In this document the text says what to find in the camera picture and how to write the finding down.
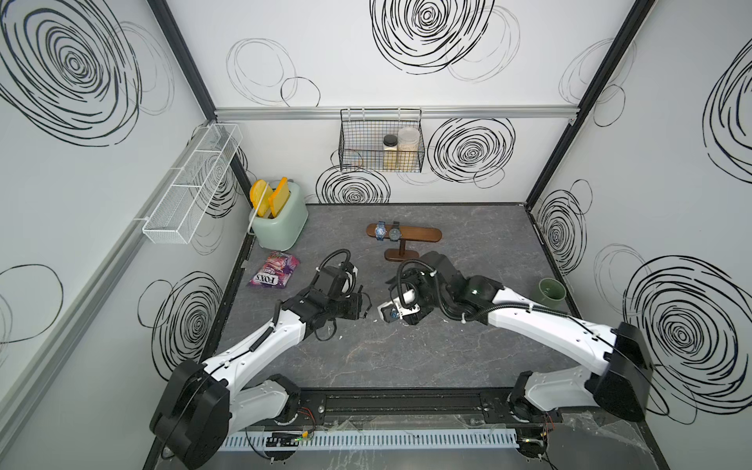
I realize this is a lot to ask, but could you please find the black strap watch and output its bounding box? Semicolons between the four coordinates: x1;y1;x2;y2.
388;221;401;242

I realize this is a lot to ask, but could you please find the wooden watch stand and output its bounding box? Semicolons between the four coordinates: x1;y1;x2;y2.
366;223;443;262

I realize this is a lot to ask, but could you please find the pink purple snack bag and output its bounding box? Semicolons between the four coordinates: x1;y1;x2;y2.
249;252;300;289

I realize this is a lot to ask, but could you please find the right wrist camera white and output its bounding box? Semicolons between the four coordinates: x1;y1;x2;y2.
378;289;421;325

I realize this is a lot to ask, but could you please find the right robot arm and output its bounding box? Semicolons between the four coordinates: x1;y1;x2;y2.
378;252;654;422

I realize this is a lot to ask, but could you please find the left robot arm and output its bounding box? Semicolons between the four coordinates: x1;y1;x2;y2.
149;248;367;469

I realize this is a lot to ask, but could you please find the mint green toaster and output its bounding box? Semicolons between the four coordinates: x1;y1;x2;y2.
250;182;309;251

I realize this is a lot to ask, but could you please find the clear plastic jar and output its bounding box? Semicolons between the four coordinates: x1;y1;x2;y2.
398;127;421;172

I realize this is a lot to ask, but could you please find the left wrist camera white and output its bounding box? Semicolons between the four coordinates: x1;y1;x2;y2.
343;266;358;297

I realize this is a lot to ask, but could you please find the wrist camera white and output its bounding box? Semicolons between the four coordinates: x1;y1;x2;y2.
378;289;421;325
343;266;358;297

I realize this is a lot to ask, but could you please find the round yellow toast slice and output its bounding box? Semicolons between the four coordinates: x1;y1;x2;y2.
249;179;273;217

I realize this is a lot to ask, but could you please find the black lid spice jar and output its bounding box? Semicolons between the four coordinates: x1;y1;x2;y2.
382;134;399;172

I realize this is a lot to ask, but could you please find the black wire basket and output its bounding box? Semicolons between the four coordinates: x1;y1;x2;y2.
338;108;426;174

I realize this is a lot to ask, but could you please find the white wire shelf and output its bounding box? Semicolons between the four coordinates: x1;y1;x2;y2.
142;123;243;245

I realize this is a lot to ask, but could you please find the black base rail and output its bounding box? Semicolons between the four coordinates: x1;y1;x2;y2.
257;386;642;427

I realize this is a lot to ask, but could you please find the grey slotted cable duct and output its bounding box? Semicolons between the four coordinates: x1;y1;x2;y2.
219;429;519;452

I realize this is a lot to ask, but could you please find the green ceramic cup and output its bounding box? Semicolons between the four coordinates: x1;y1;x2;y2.
538;278;567;309

